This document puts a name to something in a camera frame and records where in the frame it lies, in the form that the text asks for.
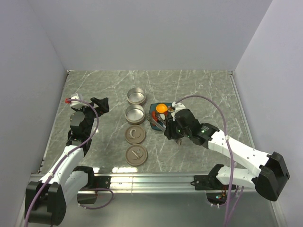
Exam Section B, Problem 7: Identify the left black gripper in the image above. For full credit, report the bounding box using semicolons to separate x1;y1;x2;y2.
73;97;109;136

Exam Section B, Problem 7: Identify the white tofu cube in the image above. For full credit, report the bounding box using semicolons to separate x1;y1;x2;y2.
158;113;166;120

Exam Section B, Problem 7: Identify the red sausage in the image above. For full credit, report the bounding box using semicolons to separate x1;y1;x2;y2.
151;111;158;121

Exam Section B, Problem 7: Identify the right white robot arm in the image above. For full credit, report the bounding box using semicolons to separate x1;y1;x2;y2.
164;104;290;201

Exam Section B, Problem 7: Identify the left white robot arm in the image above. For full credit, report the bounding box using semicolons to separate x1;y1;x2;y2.
24;94;109;226

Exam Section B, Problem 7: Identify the orange half fruit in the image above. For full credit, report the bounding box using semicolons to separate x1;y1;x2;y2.
156;103;167;114

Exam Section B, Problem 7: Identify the near metal round container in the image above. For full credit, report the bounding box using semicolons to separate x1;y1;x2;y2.
125;104;146;125

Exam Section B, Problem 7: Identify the metal round container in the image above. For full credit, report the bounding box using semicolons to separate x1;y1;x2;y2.
127;87;146;105
125;104;146;125

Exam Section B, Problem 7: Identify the far metal round container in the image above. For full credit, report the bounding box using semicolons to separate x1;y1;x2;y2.
127;87;146;105

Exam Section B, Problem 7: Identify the teal square plate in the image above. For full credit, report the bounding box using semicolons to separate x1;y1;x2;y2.
149;102;172;128

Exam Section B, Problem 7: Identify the brown lid with curl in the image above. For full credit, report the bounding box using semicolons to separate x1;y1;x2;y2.
125;125;146;144

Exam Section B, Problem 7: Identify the brown lid with bar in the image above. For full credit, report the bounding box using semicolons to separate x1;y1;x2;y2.
125;144;148;166

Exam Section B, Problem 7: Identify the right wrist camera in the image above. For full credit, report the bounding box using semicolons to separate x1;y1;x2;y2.
171;102;186;121

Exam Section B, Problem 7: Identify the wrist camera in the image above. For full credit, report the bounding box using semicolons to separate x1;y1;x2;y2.
65;93;83;109
171;102;186;121

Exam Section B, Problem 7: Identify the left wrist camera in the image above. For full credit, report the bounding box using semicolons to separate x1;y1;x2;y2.
65;93;83;109

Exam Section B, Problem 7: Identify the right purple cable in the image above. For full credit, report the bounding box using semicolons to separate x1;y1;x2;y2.
175;95;244;227

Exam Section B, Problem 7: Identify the purple cable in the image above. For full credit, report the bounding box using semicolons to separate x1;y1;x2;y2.
23;98;114;227
175;95;244;227

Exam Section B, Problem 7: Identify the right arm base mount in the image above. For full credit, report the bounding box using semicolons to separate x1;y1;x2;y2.
190;175;229;191

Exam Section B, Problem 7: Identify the aluminium front rail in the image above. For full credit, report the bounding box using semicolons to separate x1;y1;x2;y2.
30;172;276;193

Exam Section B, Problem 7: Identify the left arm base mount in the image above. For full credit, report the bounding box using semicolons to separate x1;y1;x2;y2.
77;175;111;204

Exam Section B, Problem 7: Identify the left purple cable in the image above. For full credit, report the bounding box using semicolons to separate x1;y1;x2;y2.
23;98;114;227

